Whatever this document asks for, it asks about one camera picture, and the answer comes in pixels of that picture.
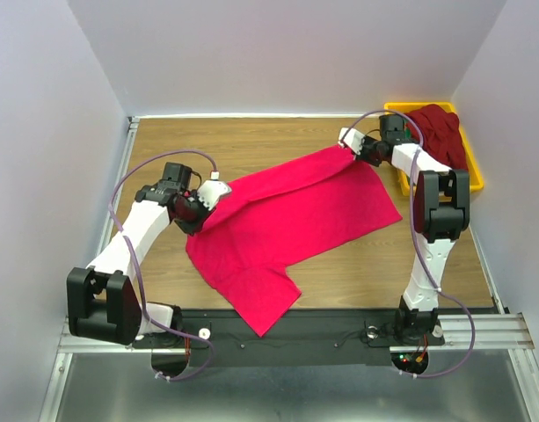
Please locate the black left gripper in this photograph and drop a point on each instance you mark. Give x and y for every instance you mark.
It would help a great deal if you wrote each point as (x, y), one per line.
(197, 226)

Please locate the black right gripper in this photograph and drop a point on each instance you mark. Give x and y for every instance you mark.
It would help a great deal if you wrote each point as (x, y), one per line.
(363, 156)

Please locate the pink t shirt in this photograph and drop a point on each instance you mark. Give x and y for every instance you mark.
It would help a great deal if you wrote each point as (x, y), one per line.
(279, 217)

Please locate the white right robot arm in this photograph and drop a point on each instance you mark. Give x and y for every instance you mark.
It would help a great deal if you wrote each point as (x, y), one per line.
(439, 213)

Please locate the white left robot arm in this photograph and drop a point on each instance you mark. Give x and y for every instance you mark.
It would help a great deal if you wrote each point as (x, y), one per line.
(106, 299)

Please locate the dark red t shirt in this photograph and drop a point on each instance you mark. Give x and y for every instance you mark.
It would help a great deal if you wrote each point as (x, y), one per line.
(442, 138)

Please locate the yellow plastic bin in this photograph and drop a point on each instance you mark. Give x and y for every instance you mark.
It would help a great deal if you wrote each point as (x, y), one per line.
(476, 180)

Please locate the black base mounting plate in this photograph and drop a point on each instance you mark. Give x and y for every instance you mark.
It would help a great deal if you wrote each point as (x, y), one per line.
(302, 337)

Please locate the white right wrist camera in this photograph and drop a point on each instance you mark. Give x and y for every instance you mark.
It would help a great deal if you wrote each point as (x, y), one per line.
(352, 139)

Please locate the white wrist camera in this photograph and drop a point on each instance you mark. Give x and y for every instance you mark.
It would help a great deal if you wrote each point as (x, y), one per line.
(212, 191)
(352, 139)

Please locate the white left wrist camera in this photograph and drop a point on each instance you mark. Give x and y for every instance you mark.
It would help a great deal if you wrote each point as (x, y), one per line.
(212, 191)

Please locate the aluminium right side rail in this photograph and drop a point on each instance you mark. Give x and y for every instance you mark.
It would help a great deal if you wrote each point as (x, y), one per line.
(498, 303)

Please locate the aluminium front rail frame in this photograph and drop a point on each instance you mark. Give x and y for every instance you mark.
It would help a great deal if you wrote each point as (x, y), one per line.
(485, 371)

